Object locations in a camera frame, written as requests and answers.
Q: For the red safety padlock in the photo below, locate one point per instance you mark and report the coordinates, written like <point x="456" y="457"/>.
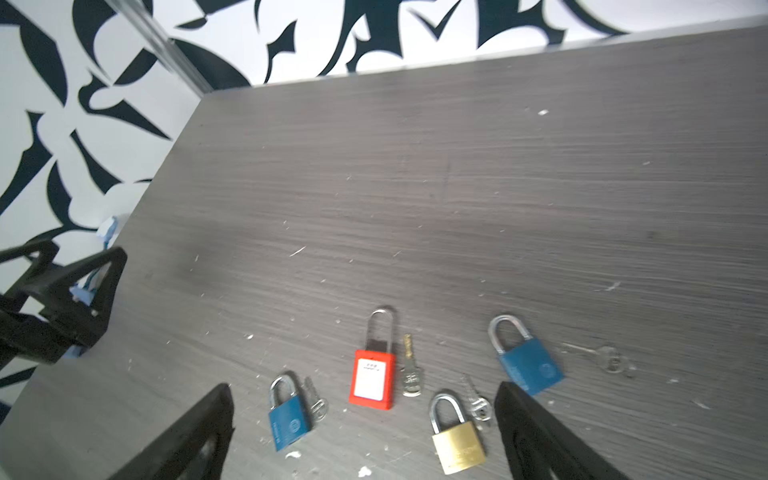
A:
<point x="373" y="370"/>

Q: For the blue padlock with key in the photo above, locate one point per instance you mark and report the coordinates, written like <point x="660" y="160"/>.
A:
<point x="529" y="365"/>

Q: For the small dark blue padlock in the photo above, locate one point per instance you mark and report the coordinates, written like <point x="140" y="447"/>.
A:
<point x="288" y="418"/>

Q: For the silver loose key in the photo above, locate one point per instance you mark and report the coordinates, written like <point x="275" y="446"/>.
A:
<point x="608" y="358"/>

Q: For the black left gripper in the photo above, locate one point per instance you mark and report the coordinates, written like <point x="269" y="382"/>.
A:
<point x="28" y="335"/>

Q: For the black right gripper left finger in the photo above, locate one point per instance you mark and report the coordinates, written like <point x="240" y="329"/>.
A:
<point x="193" y="447"/>

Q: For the light blue device left wall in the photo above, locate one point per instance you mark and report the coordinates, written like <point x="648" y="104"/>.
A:
<point x="89" y="300"/>

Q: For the brass padlock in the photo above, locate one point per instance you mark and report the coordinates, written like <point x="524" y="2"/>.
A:
<point x="458" y="447"/>

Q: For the silver small-lock key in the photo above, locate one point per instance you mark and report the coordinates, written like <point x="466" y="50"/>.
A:
<point x="318" y="406"/>

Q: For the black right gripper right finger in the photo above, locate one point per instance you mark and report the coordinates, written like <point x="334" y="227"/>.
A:
<point x="538" y="446"/>

